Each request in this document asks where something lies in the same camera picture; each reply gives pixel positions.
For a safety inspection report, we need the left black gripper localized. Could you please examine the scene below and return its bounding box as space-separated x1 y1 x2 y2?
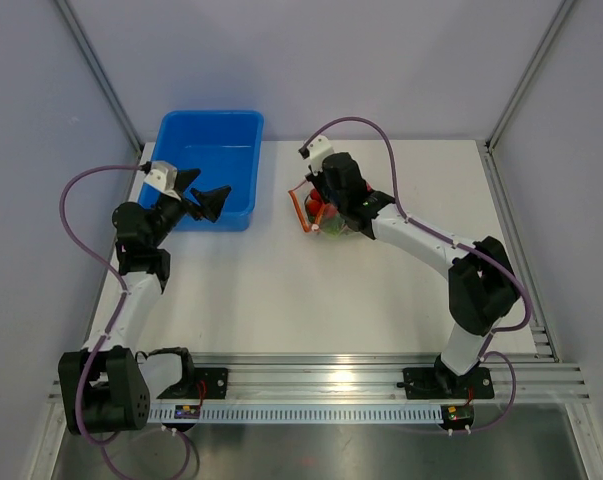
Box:
149 170 230 248

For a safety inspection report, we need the clear zip top bag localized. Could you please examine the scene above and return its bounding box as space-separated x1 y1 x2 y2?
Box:
287 180 355 239

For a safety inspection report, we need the green fake lettuce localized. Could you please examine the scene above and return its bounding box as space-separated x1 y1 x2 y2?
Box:
311 214 352 238

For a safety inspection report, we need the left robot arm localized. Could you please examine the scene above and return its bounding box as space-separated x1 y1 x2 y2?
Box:
58 161 231 446

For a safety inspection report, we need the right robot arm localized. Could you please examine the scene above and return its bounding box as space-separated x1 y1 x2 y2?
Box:
299 148 521 399

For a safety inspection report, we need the blue plastic bin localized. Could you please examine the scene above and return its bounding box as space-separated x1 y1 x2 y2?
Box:
138 110 264 232

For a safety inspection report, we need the left small circuit board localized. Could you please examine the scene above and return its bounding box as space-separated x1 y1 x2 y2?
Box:
174 405 201 420

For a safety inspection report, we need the small circuit board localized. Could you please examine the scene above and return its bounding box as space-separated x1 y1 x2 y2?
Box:
442 404 475 429
174 405 201 420

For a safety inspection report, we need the right small circuit board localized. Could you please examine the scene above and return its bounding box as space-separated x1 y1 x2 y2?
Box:
442 404 475 429

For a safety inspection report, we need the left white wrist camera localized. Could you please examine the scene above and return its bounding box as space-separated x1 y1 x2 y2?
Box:
142 161 181 199

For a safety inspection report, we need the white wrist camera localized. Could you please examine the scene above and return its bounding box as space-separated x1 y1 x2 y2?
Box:
298 135 335 165
142 161 181 199

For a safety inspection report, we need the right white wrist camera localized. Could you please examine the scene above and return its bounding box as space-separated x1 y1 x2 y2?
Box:
298 135 335 165

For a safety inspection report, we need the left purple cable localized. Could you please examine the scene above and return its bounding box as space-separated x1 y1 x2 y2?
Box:
59 163 200 477

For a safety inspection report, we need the left aluminium corner post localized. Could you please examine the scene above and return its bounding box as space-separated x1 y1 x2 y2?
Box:
51 0 145 155

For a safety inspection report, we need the aluminium corner post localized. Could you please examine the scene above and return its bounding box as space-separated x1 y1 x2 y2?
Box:
485 0 579 154
51 0 145 155

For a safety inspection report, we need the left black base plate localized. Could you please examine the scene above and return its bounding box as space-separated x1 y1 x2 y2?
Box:
158 367 229 400

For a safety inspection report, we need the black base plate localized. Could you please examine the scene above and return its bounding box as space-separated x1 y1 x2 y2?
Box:
158 367 229 400
396 366 495 400

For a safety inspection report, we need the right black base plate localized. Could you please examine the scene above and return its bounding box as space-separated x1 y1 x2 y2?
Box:
396 366 495 400

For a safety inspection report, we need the white slotted cable duct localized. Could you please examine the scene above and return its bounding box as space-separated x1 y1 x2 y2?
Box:
148 403 443 425

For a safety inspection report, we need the right side aluminium rail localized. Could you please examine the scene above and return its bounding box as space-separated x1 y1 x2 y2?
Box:
476 140 562 363

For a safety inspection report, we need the aluminium rail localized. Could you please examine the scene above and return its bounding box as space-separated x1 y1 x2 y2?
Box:
48 353 591 405
476 140 562 363

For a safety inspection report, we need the aluminium front rail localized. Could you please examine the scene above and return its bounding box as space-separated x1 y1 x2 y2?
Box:
48 353 591 405

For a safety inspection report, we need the right aluminium corner post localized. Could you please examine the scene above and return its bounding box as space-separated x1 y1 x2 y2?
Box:
485 0 579 154

